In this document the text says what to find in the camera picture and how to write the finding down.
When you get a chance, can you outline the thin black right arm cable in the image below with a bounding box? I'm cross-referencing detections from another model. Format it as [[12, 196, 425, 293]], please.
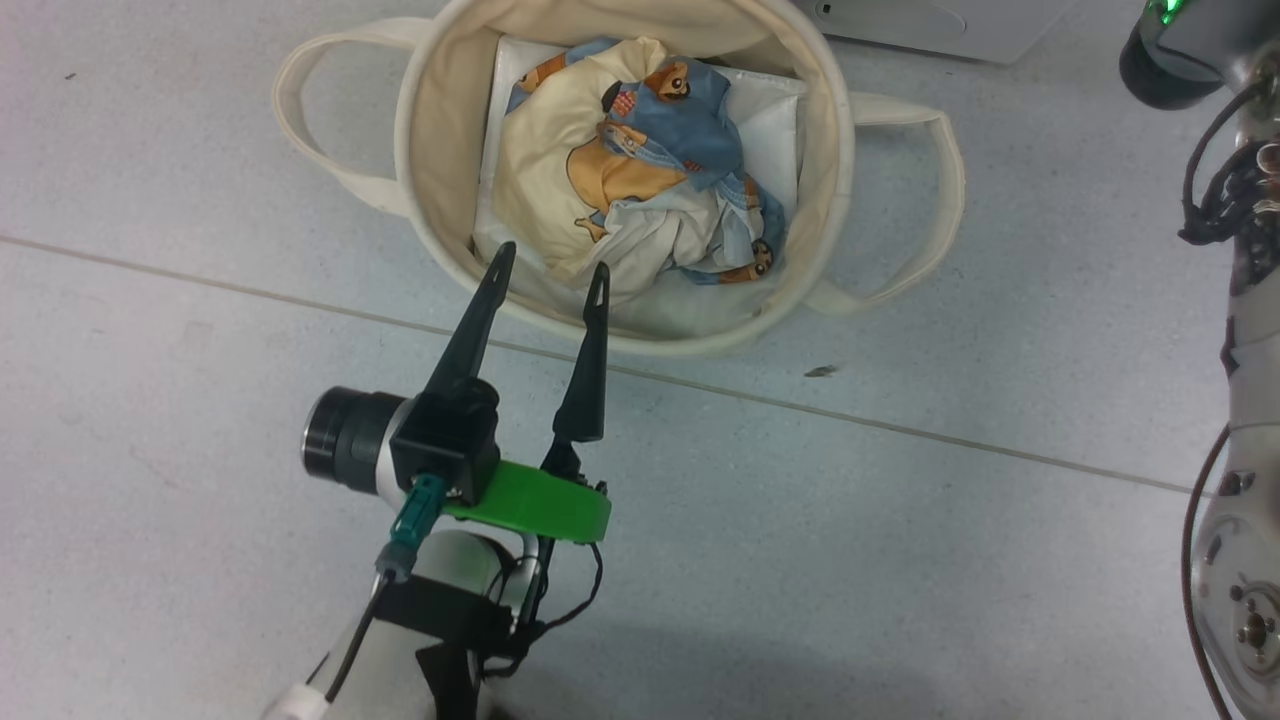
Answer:
[[1182, 425, 1236, 720]]

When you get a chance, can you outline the white washing machine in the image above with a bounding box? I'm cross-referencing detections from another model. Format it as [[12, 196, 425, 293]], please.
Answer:
[[790, 0, 1076, 66]]

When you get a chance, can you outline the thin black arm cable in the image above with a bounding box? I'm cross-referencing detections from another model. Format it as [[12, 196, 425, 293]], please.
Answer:
[[1182, 425, 1236, 720], [480, 540, 607, 683]]

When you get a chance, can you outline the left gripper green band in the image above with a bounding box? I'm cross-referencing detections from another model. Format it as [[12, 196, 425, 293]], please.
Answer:
[[303, 242, 613, 546]]

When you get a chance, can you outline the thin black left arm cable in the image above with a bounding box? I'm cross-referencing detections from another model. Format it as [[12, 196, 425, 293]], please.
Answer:
[[480, 540, 607, 683]]

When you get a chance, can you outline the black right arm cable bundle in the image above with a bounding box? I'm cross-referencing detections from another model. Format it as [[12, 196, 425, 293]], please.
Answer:
[[1178, 85, 1280, 246]]

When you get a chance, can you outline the teal plug left gripper cable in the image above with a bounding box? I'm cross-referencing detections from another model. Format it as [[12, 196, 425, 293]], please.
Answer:
[[325, 473, 447, 703]]

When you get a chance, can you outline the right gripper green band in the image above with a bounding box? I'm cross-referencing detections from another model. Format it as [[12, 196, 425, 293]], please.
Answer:
[[1118, 0, 1280, 111]]

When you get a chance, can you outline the blue cream cartoon print garment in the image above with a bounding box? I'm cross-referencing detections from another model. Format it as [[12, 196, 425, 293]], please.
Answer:
[[495, 37, 788, 306]]

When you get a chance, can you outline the cream fabric laundry basket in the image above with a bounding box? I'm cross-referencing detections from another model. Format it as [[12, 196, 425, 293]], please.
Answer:
[[272, 0, 966, 359]]

